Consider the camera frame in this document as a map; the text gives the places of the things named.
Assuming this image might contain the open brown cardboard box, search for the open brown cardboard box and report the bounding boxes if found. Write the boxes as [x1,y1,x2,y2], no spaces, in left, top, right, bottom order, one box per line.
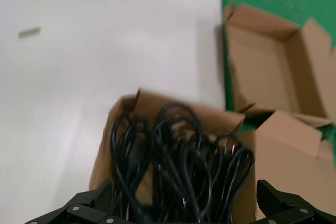
[89,89,336,224]

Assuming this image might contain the cardboard box with torn rim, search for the cardboard box with torn rim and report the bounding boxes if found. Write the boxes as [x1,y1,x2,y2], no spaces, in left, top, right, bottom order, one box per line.
[223,2,336,125]

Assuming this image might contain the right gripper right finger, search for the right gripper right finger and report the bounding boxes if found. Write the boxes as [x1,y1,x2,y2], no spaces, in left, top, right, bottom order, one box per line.
[251,179,336,224]

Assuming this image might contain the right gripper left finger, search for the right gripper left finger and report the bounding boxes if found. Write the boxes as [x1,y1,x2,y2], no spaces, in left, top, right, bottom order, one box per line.
[26,178,127,224]

